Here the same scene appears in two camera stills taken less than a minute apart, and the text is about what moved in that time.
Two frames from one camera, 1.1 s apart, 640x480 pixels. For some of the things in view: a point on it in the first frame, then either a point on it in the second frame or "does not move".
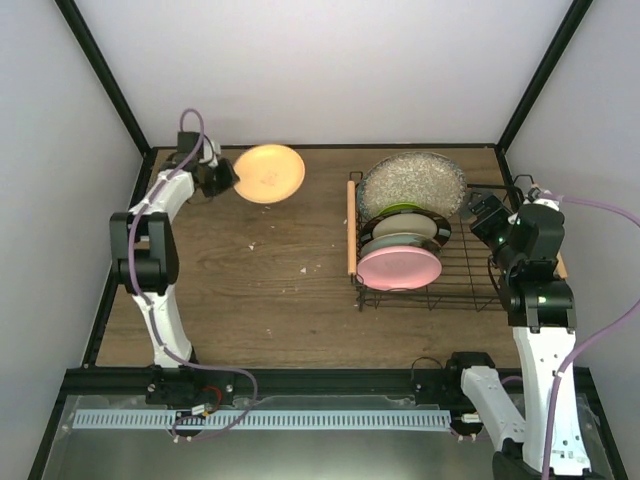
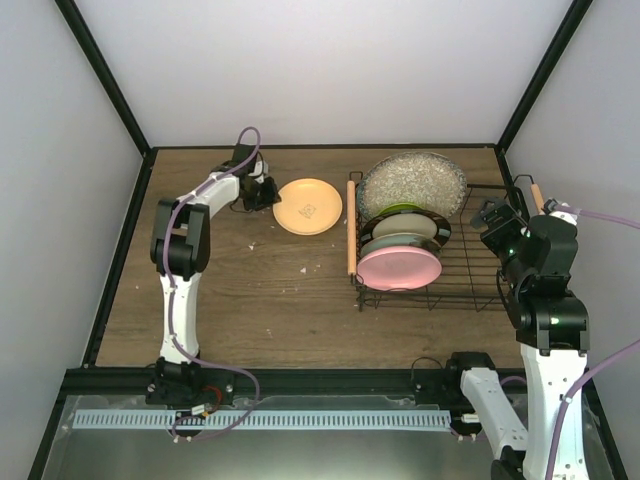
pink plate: x=398 y=267 does not move
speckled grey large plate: x=430 y=180 does not move
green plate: x=399 y=206 does not move
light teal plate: x=403 y=240 does not move
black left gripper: x=229 y=179 to x=271 y=197
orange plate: x=268 y=174 to x=307 y=206
